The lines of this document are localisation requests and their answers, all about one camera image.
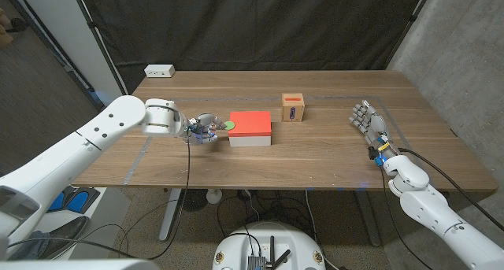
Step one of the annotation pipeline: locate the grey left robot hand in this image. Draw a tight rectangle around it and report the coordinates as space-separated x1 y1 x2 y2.
183 113 228 146

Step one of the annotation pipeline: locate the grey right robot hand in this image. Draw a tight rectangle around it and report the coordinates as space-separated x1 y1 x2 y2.
348 99 398 165

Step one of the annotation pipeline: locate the white robot base with electronics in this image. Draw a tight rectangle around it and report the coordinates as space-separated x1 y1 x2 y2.
212 221 327 270

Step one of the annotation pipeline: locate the red and white package box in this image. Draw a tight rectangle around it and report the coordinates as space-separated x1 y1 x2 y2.
228 111 272 148

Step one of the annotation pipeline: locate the white power outlet box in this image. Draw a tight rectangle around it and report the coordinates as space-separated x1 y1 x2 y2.
143 64 176 79

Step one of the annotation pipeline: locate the wooden coin box with slot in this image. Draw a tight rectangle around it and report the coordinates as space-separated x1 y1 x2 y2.
281 92 306 123

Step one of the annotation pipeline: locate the white round floor object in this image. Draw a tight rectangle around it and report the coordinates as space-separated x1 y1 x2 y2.
206 188 224 205

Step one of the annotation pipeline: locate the black round fan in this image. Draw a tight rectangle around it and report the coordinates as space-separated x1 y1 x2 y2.
180 189 209 213

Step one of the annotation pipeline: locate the dark table leg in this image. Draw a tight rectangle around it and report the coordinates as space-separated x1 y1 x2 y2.
354 190 382 248

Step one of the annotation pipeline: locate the white table leg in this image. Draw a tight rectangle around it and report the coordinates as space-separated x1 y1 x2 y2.
158 188 183 242

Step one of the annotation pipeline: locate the black backdrop curtain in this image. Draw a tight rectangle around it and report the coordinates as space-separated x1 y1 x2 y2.
70 0 434 96

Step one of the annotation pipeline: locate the black backdrop stand pole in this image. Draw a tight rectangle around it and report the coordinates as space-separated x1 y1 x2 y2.
384 0 436 70
69 0 130 102

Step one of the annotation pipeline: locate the black and blue foot pedal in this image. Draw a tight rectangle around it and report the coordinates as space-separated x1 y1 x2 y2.
46 187 100 215

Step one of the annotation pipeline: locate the black leather shoe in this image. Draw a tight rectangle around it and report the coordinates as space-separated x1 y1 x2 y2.
37 216 91 260

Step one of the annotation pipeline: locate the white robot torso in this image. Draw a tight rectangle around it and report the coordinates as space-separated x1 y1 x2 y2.
0 257 161 270

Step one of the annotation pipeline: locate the person's leg in jeans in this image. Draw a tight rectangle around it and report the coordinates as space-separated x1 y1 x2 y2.
9 229 46 261

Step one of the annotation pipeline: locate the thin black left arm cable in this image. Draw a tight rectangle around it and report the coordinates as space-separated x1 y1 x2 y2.
7 135 192 261

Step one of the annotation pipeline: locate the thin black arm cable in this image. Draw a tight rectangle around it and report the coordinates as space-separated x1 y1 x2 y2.
7 135 192 261
378 165 434 270

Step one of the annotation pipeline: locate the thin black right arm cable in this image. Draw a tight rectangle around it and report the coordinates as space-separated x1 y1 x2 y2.
378 165 434 270

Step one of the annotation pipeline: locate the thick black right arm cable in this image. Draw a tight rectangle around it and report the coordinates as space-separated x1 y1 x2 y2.
397 146 504 232

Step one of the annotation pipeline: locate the tangle of black floor cables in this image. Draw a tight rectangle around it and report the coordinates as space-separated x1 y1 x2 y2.
216 189 316 239

